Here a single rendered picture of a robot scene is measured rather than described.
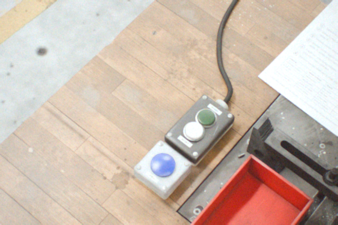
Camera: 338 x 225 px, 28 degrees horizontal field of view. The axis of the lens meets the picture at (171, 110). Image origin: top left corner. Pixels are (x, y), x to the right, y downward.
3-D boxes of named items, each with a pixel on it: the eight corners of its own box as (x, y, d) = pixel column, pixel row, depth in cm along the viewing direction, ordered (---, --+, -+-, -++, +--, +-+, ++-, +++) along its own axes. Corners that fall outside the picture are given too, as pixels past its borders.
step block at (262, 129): (246, 151, 114) (253, 126, 106) (256, 139, 115) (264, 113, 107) (277, 174, 112) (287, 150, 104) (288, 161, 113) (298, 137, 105)
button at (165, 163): (144, 169, 110) (144, 165, 108) (161, 152, 111) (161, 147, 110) (164, 185, 109) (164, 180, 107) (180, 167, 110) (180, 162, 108)
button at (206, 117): (193, 123, 114) (194, 117, 112) (204, 111, 115) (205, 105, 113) (207, 133, 113) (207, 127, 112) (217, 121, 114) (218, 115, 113)
